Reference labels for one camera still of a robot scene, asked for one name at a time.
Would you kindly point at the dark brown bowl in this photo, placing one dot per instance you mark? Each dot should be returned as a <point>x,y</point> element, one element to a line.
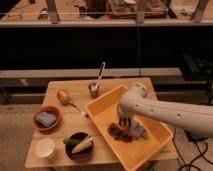
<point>82,155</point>

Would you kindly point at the green cucumber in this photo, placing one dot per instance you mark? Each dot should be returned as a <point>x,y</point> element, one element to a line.
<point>69,141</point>

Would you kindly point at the metal spoon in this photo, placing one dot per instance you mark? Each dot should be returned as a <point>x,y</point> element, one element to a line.
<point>75,106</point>

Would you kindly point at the yellow corn cob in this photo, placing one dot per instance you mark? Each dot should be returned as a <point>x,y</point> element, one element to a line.
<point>87,142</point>

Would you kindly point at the orange bowl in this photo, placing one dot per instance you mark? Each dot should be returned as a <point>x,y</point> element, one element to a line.
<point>49,109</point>

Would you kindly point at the small brown cup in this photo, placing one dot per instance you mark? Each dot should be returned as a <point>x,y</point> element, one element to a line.
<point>93,94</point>

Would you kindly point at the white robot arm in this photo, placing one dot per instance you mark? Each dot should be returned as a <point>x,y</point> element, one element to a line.
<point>197,119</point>

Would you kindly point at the wooden table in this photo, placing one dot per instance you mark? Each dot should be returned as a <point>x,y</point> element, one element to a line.
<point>72,121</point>

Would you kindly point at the white brush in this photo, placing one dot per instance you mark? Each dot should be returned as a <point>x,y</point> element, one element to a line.
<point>99,77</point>

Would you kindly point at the brown crumbs pile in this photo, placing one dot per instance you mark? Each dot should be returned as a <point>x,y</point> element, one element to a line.
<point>119,133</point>

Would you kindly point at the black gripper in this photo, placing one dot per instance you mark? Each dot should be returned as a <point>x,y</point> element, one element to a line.
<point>124,120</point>

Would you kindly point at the blue sponge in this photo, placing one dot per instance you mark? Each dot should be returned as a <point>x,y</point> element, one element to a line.
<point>46,119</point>

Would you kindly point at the white cup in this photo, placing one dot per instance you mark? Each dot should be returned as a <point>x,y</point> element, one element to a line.
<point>46,149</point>

